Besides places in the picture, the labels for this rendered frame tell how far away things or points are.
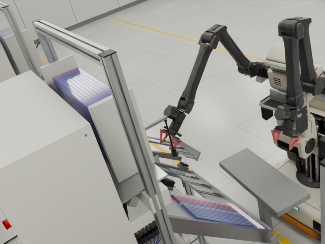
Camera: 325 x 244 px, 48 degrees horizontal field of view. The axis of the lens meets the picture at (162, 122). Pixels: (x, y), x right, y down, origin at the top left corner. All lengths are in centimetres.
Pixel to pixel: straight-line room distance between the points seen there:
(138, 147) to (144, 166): 8
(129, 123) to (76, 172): 22
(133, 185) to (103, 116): 28
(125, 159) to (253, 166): 135
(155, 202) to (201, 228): 34
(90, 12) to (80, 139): 871
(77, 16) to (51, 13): 64
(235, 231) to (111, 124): 80
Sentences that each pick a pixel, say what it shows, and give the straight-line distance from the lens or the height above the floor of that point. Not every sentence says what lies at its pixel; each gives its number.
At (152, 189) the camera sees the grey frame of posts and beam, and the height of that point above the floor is 141.
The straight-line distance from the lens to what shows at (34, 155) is 108.
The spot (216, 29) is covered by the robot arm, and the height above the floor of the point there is 157.
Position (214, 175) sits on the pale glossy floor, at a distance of 343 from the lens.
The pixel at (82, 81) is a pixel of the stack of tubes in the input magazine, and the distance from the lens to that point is 158.
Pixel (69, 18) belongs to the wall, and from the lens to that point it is 958.
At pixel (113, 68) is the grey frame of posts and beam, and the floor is 185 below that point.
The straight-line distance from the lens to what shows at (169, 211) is 152.
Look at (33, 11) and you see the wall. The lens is 933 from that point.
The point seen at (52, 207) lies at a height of 152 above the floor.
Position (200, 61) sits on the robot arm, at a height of 144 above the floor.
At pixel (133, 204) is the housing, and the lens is 156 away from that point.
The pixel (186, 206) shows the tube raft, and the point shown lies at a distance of 165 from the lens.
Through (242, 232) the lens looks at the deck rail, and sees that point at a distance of 178.
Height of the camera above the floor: 222
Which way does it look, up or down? 31 degrees down
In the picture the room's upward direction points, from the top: 15 degrees counter-clockwise
